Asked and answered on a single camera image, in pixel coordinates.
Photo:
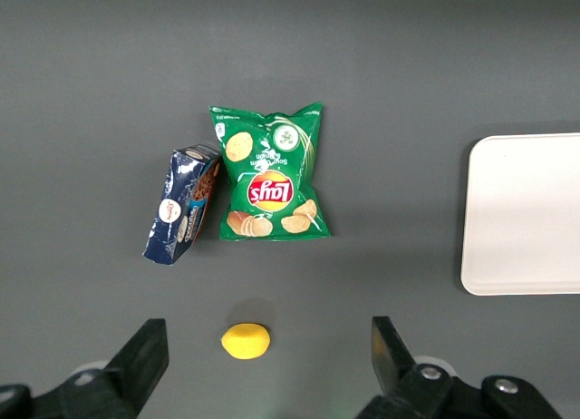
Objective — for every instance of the yellow lemon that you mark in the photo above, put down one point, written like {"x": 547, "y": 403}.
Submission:
{"x": 245, "y": 341}

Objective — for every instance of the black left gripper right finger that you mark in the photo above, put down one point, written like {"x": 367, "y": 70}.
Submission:
{"x": 399, "y": 378}

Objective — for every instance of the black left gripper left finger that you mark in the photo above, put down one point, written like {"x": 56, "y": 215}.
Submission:
{"x": 131, "y": 373}

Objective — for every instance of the blue cookie box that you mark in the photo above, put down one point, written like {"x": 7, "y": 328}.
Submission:
{"x": 172, "y": 210}

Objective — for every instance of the beige plastic tray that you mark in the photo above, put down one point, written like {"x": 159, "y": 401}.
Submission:
{"x": 521, "y": 215}

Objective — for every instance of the green Lays chips bag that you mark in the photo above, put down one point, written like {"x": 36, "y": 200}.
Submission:
{"x": 272, "y": 188}

